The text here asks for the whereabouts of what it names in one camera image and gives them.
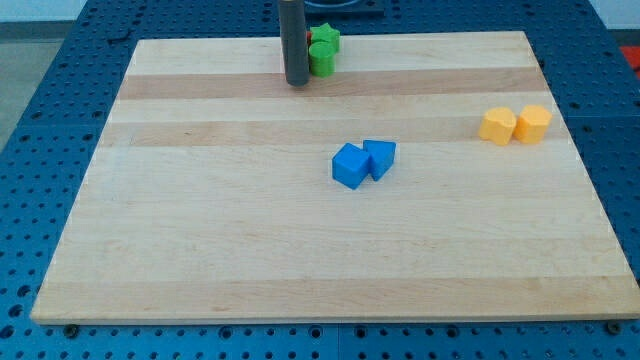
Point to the blue cube block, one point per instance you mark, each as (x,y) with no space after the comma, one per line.
(350,166)

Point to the blue triangle block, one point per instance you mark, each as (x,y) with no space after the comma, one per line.
(382,156)

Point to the light wooden board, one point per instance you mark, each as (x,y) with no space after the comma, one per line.
(210,199)

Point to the green cylinder block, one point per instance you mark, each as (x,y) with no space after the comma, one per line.
(321,59)

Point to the green star block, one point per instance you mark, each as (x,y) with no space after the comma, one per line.
(327,34)

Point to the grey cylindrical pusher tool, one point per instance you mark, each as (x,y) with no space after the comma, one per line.
(294,41)

